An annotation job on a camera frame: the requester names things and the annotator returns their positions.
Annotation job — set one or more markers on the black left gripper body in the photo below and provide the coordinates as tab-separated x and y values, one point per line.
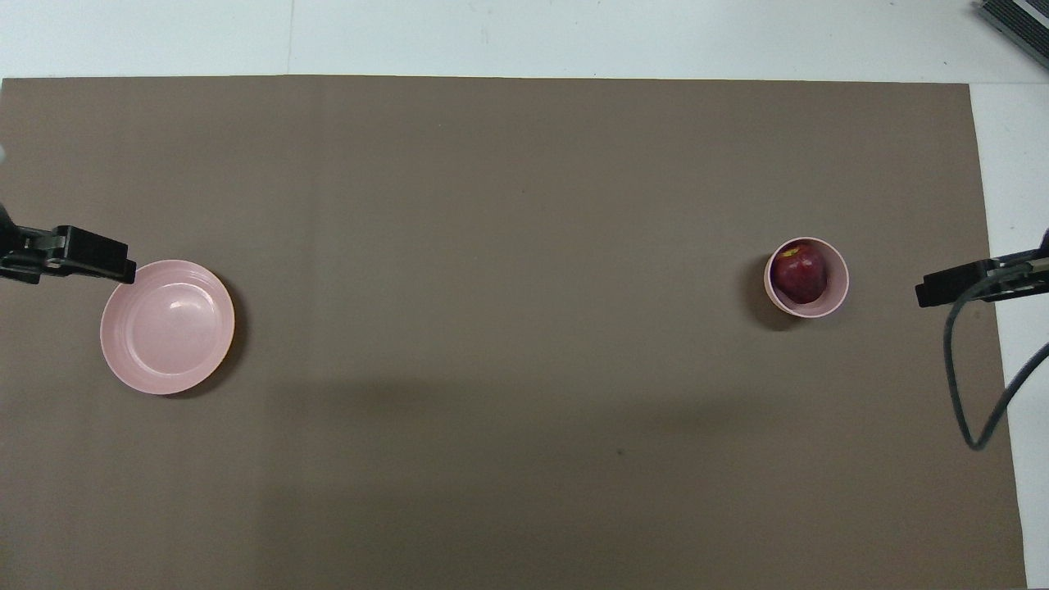
5	233

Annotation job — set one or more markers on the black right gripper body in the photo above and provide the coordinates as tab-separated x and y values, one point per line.
1046	246

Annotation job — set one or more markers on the red apple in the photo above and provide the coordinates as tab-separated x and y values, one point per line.
799	273

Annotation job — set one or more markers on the pink plate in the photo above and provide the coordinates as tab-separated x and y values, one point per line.
168	328

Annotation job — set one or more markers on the pink bowl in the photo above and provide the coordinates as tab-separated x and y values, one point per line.
836	295

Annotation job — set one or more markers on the grey ribbed metal case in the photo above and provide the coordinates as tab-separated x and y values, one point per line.
1020	24

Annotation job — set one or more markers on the brown paper mat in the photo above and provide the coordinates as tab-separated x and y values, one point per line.
492	328

